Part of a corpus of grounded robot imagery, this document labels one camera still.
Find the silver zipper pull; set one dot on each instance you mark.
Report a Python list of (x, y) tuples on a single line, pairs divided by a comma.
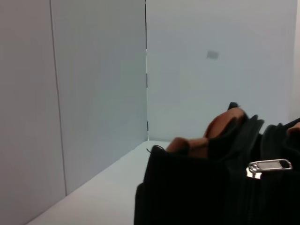
[(269, 166)]

